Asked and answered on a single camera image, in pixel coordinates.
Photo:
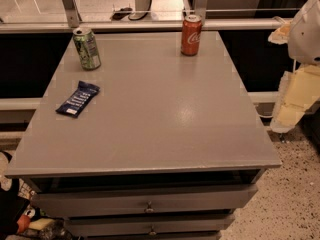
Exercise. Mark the grey drawer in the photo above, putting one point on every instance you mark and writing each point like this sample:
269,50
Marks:
140,225
129,202

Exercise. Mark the metal railing bar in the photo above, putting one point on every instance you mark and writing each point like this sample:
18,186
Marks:
145,26

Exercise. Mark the drawer knob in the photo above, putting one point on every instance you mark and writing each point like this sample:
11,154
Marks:
149,208
152,232

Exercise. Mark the black bag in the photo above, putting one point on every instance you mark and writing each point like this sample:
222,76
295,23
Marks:
11,205

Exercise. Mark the lower drawer knob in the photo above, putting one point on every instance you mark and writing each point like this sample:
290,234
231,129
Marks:
152,232

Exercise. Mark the red cola can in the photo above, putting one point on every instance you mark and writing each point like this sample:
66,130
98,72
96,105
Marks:
191,32

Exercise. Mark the grey drawer cabinet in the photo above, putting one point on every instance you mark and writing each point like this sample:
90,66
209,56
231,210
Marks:
160,120

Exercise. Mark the blue snack packet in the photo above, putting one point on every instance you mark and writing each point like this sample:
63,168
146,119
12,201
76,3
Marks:
78,101

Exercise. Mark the penguin plush toy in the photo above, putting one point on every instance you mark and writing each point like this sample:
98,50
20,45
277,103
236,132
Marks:
30,215

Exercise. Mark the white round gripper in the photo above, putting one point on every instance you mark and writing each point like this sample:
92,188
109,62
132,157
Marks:
306,34

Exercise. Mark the green soda can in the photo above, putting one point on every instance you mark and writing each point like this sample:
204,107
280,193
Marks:
87,48

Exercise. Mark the upper drawer knob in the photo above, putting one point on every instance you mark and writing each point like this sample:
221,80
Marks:
149,208

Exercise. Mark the lower grey drawer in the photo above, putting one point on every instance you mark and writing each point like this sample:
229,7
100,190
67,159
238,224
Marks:
140,225

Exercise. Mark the upper grey drawer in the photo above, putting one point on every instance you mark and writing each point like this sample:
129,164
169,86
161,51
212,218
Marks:
129,202

